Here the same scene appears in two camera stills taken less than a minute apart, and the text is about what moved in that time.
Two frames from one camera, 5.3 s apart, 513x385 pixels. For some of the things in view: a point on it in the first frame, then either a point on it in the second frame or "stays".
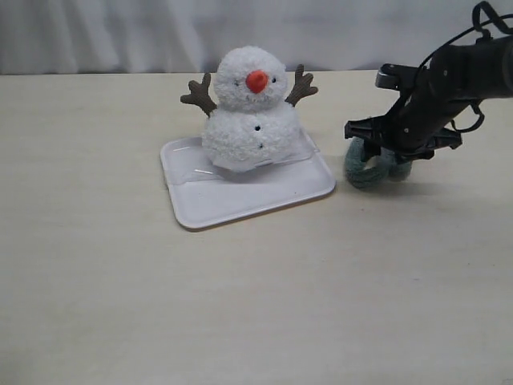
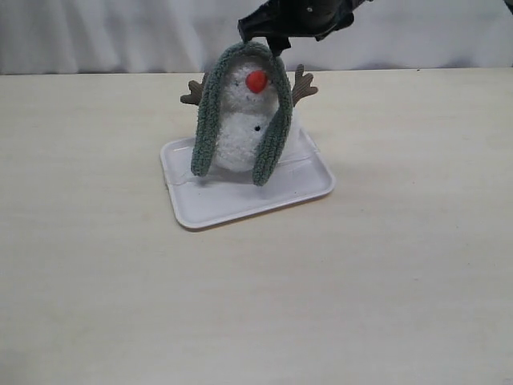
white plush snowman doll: [251, 123] stays
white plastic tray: [202, 194] stays
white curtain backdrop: [49, 37] stays
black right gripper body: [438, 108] to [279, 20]
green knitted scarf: [389, 168] to [227, 58]
